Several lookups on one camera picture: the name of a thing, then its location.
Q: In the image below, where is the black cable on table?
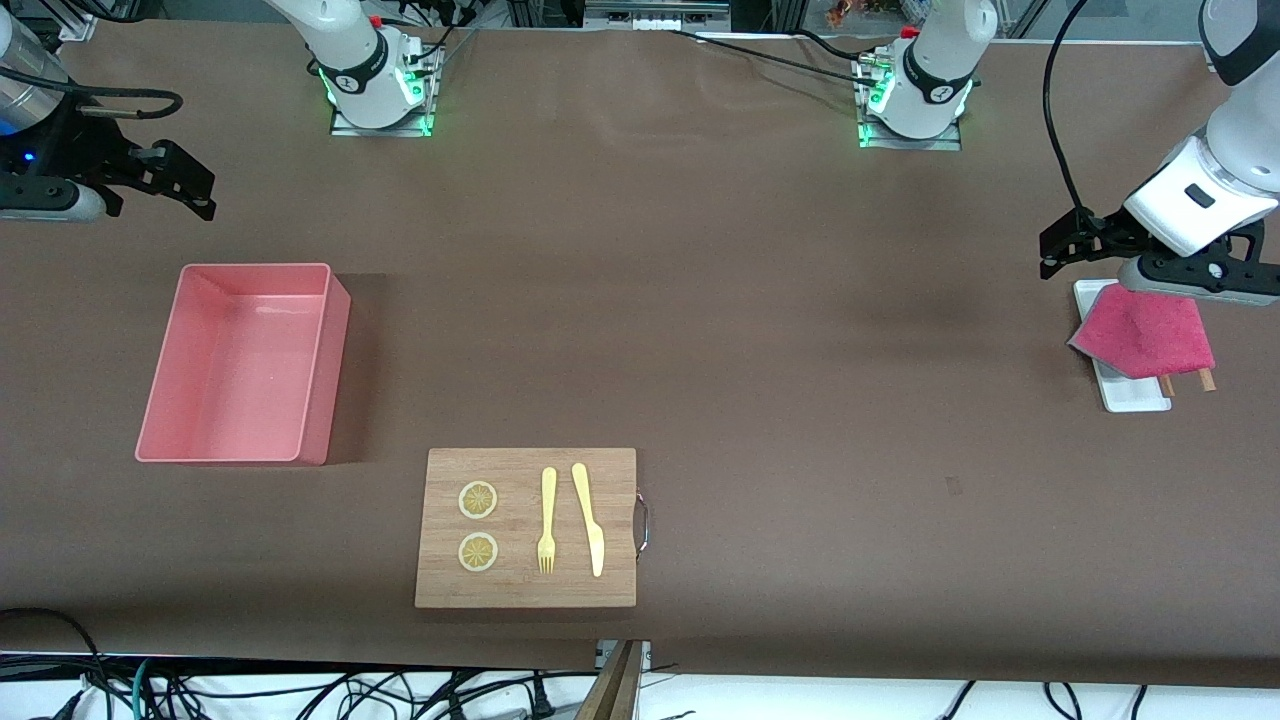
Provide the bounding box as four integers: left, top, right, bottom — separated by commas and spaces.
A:
672, 28, 883, 87

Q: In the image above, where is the wooden stand leg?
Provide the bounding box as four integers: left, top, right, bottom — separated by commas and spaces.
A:
575, 640, 643, 720

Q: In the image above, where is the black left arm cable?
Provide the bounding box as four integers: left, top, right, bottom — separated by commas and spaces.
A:
1042, 0, 1099, 219

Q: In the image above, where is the white rectangular tray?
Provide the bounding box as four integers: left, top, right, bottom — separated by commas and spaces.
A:
1073, 279, 1173, 413

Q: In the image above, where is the yellow plastic fork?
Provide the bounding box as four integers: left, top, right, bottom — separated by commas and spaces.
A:
537, 467, 558, 575

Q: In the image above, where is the black equipment box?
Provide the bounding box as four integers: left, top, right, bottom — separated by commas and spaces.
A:
584, 0, 733, 33

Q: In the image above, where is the wooden cutting board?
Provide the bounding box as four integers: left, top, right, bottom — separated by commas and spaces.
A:
415, 448, 638, 609

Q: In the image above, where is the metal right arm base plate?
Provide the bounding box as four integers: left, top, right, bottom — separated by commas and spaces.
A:
330, 40, 437, 138

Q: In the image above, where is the red cloth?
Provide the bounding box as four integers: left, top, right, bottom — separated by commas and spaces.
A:
1067, 283, 1217, 381

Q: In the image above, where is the yellow plastic knife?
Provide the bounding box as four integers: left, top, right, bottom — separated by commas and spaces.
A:
571, 462, 606, 578

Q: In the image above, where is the black cable loop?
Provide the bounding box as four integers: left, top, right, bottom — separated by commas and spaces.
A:
0, 607, 106, 701

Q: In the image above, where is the pink plastic bin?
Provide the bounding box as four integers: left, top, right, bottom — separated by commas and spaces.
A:
135, 263, 352, 466

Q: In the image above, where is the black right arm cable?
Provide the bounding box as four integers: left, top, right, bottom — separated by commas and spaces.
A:
0, 68, 184, 121

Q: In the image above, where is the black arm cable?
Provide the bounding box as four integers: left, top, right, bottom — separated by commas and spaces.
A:
1042, 0, 1099, 219
0, 68, 184, 121

